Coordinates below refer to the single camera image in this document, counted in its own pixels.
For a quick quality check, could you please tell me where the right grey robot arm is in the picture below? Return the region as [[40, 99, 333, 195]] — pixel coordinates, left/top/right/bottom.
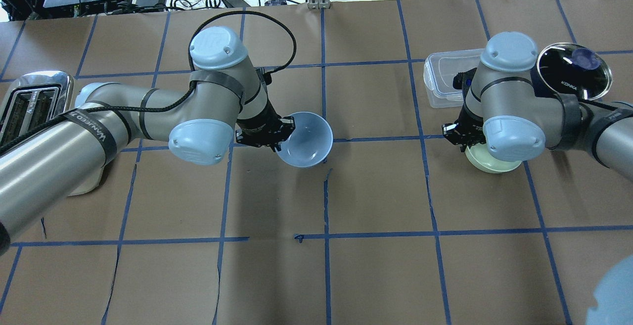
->
[[442, 32, 633, 180]]

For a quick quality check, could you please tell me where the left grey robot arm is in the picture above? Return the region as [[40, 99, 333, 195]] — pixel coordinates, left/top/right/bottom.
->
[[0, 27, 296, 253]]

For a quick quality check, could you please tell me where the light blue bowl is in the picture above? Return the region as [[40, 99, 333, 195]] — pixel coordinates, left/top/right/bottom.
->
[[276, 111, 334, 169]]

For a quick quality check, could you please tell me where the chrome toaster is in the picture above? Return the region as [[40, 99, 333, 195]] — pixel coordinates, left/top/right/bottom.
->
[[0, 71, 107, 197]]

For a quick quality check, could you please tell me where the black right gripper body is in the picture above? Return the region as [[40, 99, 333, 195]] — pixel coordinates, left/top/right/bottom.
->
[[443, 108, 487, 147]]

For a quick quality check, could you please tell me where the clear plastic food container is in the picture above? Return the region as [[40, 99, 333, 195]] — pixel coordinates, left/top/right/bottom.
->
[[423, 48, 484, 109]]

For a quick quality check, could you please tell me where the light green bowl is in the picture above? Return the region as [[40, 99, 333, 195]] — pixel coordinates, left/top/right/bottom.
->
[[465, 144, 522, 174]]

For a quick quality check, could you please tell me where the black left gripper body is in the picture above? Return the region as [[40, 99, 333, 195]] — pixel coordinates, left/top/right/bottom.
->
[[235, 102, 296, 151]]

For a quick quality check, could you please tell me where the blurred blue grey cap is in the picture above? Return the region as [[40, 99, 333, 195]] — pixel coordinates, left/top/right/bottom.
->
[[585, 255, 633, 325]]

